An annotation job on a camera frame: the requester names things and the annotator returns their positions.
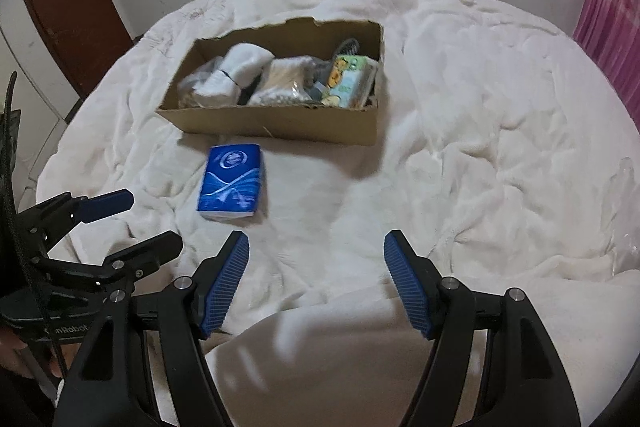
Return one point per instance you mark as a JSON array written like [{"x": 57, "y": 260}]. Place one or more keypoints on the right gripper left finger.
[{"x": 110, "y": 382}]

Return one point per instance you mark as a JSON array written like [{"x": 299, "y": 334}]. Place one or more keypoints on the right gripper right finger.
[{"x": 523, "y": 383}]

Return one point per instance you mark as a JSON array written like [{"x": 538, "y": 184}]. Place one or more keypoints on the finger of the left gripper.
[
  {"x": 54, "y": 218},
  {"x": 145, "y": 249}
]

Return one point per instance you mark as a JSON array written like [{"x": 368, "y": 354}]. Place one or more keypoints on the blue tissue pack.
[{"x": 232, "y": 182}]

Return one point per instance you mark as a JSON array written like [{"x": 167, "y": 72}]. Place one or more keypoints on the white socks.
[{"x": 222, "y": 80}]

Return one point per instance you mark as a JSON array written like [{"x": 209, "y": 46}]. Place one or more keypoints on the cotton swab bag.
[{"x": 283, "y": 83}]

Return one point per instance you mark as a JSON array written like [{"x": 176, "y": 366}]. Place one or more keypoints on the cartoon tissue pack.
[{"x": 350, "y": 82}]

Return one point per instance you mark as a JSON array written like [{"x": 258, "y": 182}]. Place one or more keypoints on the person's left hand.
[{"x": 11, "y": 356}]

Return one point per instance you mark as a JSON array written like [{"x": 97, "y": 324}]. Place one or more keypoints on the clear plastic bag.
[{"x": 620, "y": 218}]

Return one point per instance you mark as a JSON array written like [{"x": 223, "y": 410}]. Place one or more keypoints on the white fluffy blanket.
[{"x": 498, "y": 139}]

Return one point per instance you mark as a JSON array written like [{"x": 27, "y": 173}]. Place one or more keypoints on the open cardboard box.
[{"x": 309, "y": 121}]

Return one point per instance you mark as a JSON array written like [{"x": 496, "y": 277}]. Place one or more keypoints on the grey socks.
[{"x": 318, "y": 85}]

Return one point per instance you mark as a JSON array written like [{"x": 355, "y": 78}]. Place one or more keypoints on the pink curtain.
[{"x": 608, "y": 31}]

